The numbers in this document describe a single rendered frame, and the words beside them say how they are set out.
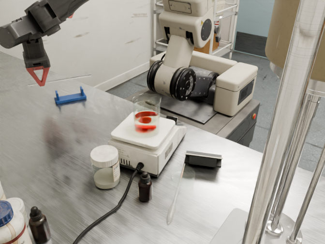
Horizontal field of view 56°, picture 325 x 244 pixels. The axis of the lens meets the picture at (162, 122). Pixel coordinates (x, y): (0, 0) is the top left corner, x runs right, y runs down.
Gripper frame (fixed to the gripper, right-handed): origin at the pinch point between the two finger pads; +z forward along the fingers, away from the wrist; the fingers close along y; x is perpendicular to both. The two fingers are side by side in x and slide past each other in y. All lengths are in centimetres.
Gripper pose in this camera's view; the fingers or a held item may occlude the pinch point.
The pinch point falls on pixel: (41, 83)
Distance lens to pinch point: 103.8
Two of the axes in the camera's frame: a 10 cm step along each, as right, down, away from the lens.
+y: 4.2, 5.0, -7.6
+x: 9.1, -2.2, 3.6
